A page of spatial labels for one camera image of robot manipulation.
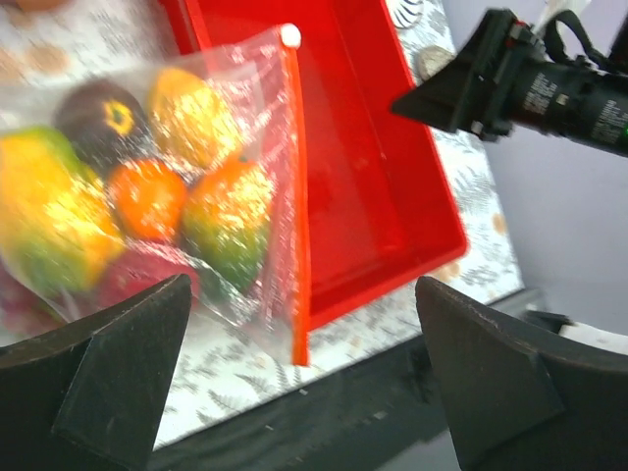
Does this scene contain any red plastic tray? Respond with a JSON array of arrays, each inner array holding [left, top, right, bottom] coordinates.
[[164, 0, 467, 329]]

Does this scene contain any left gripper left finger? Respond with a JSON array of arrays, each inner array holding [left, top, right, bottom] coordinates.
[[1, 275, 191, 470]]

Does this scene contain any red green mango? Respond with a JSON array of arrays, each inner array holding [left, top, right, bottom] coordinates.
[[181, 159, 275, 293]]

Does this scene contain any floral table mat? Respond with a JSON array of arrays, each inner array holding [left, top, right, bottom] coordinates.
[[1, 1, 523, 446]]

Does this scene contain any red apple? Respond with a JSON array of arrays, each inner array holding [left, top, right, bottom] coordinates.
[[95, 242, 200, 308]]

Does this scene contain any dark purple passion fruit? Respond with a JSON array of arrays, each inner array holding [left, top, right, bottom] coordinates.
[[53, 78, 150, 176]]

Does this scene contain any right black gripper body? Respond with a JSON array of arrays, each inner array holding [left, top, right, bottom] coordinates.
[[474, 10, 627, 156]]

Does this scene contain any green yellow mango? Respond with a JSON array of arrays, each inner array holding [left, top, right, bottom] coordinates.
[[1, 126, 125, 297]]

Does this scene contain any clear zip top bag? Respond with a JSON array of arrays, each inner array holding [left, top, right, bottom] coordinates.
[[1, 24, 311, 365]]

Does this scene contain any yellow lemon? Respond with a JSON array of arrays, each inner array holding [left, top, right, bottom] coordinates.
[[146, 67, 243, 169]]

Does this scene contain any orange tangerine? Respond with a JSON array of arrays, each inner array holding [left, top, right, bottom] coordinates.
[[108, 159, 187, 243]]

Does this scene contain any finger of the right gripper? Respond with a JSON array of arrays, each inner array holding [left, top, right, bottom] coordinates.
[[391, 9, 515, 133]]

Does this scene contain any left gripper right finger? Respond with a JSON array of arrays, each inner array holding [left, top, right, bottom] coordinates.
[[415, 277, 627, 470]]

